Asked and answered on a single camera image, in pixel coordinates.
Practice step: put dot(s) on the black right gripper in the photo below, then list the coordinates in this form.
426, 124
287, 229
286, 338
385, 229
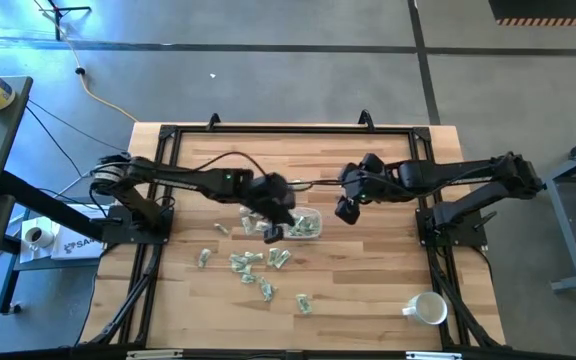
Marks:
375, 182

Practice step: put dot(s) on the green white sweetener packet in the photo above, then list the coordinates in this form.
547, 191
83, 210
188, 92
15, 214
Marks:
246, 210
248, 278
269, 292
264, 283
272, 256
314, 228
304, 304
221, 229
309, 218
204, 257
283, 258
260, 226
297, 231
238, 258
248, 226
254, 256
241, 267

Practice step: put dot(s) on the silver frame bracket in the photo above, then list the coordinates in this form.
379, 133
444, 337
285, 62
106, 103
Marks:
154, 355
434, 355

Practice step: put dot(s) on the grey metal table frame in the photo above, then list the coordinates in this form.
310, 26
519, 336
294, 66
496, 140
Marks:
565, 230

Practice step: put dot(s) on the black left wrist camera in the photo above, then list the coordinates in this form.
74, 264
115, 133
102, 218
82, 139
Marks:
274, 182

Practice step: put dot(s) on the dark mat with hazard stripe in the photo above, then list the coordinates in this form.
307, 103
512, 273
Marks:
548, 10

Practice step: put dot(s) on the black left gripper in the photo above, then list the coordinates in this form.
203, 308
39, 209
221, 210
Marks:
275, 207

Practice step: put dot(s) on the black slanted support beam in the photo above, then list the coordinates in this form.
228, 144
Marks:
43, 202

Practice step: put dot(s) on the white coffee cup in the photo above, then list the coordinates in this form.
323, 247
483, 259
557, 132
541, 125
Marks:
39, 236

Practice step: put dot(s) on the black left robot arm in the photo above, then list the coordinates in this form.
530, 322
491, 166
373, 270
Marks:
178, 179

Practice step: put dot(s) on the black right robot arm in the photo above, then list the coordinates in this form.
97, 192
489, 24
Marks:
448, 172

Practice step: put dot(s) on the grey low side table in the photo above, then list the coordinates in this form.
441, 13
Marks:
8, 290

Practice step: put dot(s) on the black arched frame bracket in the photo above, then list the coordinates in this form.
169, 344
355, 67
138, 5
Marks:
366, 119
213, 121

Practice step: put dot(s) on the clear plastic bin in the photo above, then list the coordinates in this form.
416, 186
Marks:
319, 220

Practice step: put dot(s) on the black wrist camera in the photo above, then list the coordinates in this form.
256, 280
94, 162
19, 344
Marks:
274, 182
352, 176

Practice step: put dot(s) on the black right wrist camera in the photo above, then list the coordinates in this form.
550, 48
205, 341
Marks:
352, 176

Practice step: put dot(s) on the white printed booklet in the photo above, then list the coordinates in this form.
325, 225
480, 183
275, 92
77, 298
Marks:
75, 247

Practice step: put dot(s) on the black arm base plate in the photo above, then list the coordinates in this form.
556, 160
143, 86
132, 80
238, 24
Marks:
468, 235
113, 231

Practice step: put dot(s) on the black tripod stand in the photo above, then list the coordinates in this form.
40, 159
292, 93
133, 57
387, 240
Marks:
57, 22

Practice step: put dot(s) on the black aluminium table frame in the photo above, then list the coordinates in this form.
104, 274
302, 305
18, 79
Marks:
293, 129

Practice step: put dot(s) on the white ceramic mug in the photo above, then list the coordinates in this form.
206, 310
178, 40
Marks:
427, 307

